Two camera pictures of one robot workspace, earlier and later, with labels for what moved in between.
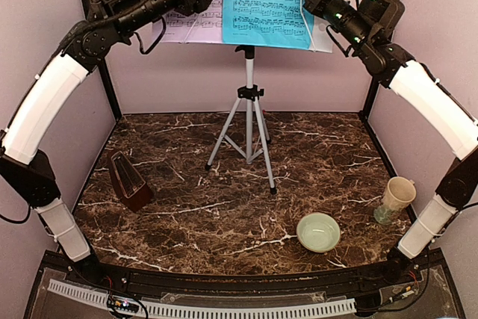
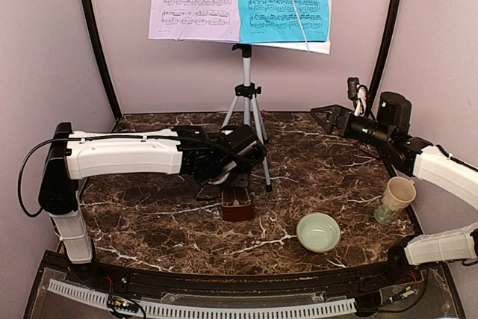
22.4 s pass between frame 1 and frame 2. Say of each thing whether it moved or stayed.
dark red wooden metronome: moved
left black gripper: moved
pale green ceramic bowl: stayed
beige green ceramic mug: stayed
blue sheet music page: moved
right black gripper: moved
